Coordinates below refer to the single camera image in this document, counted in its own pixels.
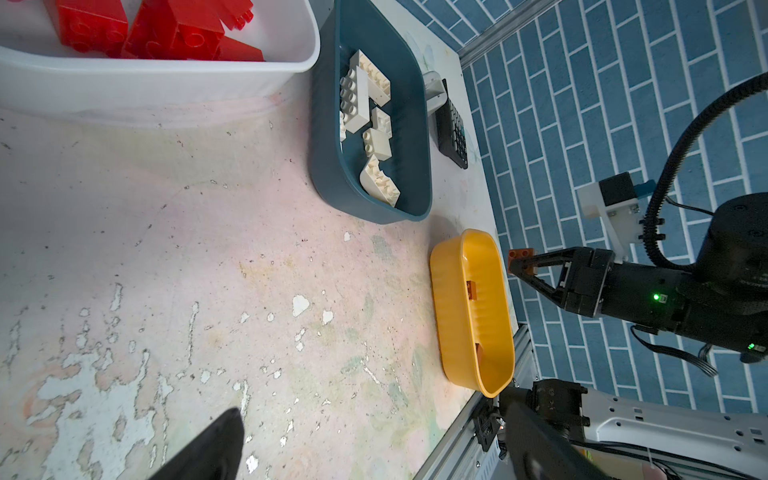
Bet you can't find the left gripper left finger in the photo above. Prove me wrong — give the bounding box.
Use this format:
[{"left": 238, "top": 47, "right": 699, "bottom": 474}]
[{"left": 150, "top": 408, "right": 245, "bottom": 480}]

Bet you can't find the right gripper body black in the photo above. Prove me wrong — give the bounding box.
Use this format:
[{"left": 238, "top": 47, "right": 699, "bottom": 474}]
[{"left": 563, "top": 247, "right": 705, "bottom": 336}]

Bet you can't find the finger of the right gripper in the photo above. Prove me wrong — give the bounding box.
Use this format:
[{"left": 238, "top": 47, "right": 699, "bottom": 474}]
[
  {"left": 518, "top": 247, "right": 579, "bottom": 268},
  {"left": 512, "top": 267, "right": 567, "bottom": 309}
]

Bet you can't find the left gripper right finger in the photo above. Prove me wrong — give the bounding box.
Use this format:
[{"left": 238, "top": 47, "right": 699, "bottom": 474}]
[{"left": 505, "top": 403, "right": 608, "bottom": 480}]

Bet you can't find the brown lego brick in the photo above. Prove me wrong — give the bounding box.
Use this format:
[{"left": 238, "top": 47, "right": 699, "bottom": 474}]
[{"left": 507, "top": 248, "right": 536, "bottom": 275}]

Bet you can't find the brown lego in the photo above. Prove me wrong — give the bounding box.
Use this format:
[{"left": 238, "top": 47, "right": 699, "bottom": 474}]
[{"left": 466, "top": 280, "right": 478, "bottom": 301}]

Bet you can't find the cream lego brick bottom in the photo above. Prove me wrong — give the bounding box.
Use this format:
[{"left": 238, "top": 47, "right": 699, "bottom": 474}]
[{"left": 359, "top": 155, "right": 401, "bottom": 207}]

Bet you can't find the cream long lego brick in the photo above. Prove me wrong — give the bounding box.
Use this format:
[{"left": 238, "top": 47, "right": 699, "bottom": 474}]
[{"left": 350, "top": 50, "right": 391, "bottom": 106}]

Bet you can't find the red lego brick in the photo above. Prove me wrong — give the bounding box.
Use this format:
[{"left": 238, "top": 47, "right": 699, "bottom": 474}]
[
  {"left": 121, "top": 0, "right": 225, "bottom": 61},
  {"left": 215, "top": 0, "right": 254, "bottom": 30},
  {"left": 45, "top": 0, "right": 129, "bottom": 58},
  {"left": 215, "top": 37, "right": 264, "bottom": 62}
]

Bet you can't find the white square lego brick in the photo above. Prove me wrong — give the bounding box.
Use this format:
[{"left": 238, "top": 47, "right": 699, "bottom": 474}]
[{"left": 362, "top": 128, "right": 392, "bottom": 161}]

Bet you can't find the long white lego brick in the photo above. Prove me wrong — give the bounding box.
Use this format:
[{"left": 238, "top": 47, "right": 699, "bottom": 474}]
[{"left": 340, "top": 66, "right": 370, "bottom": 133}]

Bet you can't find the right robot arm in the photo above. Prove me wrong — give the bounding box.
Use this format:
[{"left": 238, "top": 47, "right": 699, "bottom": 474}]
[{"left": 509, "top": 74, "right": 767, "bottom": 377}]

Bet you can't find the yellow plastic bin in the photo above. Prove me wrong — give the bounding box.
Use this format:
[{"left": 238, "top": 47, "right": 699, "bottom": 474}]
[{"left": 429, "top": 229, "right": 515, "bottom": 398}]

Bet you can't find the black calculator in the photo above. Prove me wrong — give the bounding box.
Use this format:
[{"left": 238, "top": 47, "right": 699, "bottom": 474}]
[{"left": 434, "top": 79, "right": 468, "bottom": 170}]

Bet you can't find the grey small box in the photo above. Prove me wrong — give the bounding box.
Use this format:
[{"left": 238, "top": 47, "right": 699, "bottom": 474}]
[{"left": 423, "top": 71, "right": 448, "bottom": 116}]

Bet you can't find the teal plastic bin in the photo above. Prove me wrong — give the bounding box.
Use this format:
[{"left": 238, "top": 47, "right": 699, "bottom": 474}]
[{"left": 309, "top": 1, "right": 432, "bottom": 224}]

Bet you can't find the white plastic bin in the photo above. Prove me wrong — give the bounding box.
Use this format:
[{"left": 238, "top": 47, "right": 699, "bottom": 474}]
[{"left": 1, "top": 1, "right": 320, "bottom": 117}]

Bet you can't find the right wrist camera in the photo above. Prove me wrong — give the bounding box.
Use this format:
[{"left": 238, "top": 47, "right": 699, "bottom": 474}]
[{"left": 576, "top": 172, "right": 656, "bottom": 263}]

